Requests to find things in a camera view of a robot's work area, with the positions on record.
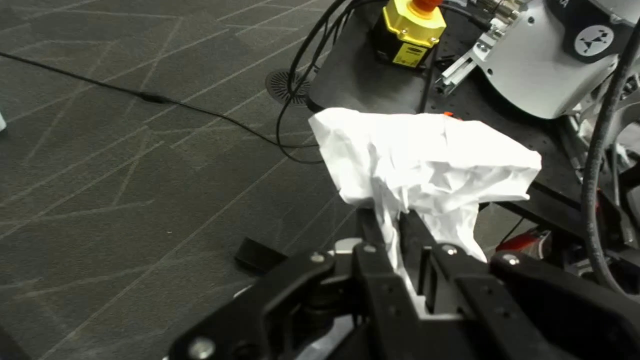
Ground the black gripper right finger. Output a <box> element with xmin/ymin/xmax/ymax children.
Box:
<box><xmin>400</xmin><ymin>211</ymin><xmax>640</xmax><ymax>360</ymax></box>

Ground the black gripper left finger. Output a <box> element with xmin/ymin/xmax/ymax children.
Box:
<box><xmin>166</xmin><ymin>210</ymin><xmax>411</xmax><ymax>360</ymax></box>

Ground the yellow emergency stop button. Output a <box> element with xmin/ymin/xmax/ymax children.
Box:
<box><xmin>370</xmin><ymin>0</ymin><xmax>446</xmax><ymax>68</ymax></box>

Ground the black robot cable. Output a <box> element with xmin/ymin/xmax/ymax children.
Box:
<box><xmin>577</xmin><ymin>17</ymin><xmax>640</xmax><ymax>296</ymax></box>

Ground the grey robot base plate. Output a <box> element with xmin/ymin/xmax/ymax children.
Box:
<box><xmin>436</xmin><ymin>0</ymin><xmax>640</xmax><ymax>122</ymax></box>

